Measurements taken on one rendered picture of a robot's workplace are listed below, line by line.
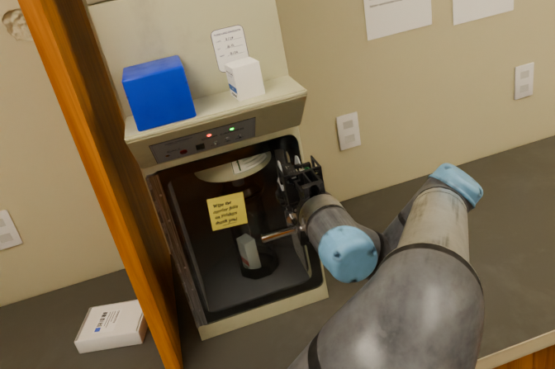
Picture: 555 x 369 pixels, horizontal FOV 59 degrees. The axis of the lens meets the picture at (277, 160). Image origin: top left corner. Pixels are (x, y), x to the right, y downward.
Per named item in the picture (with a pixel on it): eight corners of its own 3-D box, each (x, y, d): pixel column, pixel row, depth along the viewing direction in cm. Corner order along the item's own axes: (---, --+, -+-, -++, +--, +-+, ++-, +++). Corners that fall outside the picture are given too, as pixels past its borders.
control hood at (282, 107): (139, 165, 94) (123, 117, 90) (298, 121, 100) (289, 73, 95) (140, 191, 84) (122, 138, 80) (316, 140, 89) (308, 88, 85)
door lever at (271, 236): (257, 234, 106) (254, 224, 105) (298, 220, 108) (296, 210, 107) (263, 247, 101) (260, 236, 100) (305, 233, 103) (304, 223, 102)
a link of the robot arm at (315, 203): (352, 237, 81) (305, 252, 79) (341, 223, 85) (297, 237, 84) (346, 198, 78) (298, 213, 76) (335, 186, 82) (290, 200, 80)
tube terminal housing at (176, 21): (190, 278, 137) (96, -5, 104) (299, 243, 142) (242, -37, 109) (201, 341, 115) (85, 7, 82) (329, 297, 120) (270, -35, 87)
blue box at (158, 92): (138, 115, 90) (122, 67, 86) (191, 101, 91) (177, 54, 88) (138, 132, 81) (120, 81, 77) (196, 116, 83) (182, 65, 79)
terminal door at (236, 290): (200, 325, 112) (148, 173, 95) (324, 283, 117) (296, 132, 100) (200, 327, 112) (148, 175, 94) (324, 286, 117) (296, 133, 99)
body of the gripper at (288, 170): (311, 153, 92) (335, 180, 81) (318, 192, 95) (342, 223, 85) (272, 164, 90) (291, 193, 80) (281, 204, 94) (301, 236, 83)
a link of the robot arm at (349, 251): (365, 295, 71) (319, 278, 68) (337, 253, 81) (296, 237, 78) (395, 252, 70) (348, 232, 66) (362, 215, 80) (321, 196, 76)
